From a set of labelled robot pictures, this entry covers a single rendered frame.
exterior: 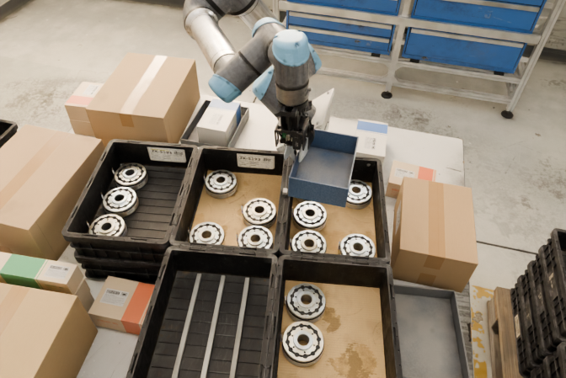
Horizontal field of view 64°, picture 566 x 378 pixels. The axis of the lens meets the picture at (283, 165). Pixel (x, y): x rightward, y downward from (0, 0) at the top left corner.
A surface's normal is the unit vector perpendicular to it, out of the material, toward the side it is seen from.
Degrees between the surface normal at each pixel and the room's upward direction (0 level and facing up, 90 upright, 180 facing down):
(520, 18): 90
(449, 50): 90
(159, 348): 0
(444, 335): 0
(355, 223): 0
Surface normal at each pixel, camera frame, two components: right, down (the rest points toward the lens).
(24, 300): 0.02, -0.70
